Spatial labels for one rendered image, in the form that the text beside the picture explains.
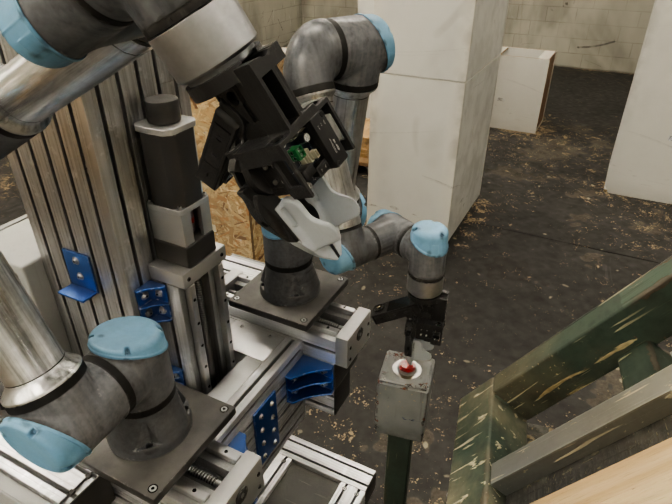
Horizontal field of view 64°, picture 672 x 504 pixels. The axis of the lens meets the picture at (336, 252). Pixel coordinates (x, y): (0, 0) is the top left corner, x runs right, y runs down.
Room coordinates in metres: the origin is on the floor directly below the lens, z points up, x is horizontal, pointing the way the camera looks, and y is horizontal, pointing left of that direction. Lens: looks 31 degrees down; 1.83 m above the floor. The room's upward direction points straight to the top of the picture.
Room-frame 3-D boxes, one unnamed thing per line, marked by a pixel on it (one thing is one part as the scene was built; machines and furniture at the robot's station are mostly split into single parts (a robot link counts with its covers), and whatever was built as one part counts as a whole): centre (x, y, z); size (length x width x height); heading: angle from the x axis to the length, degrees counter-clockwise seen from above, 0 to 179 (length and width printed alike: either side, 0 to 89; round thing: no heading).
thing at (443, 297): (0.94, -0.20, 1.10); 0.09 x 0.08 x 0.12; 74
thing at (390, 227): (1.02, -0.11, 1.26); 0.11 x 0.11 x 0.08; 37
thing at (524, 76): (5.63, -1.86, 0.36); 0.58 x 0.45 x 0.72; 63
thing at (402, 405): (0.95, -0.17, 0.84); 0.12 x 0.12 x 0.18; 73
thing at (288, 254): (1.13, 0.11, 1.20); 0.13 x 0.12 x 0.14; 127
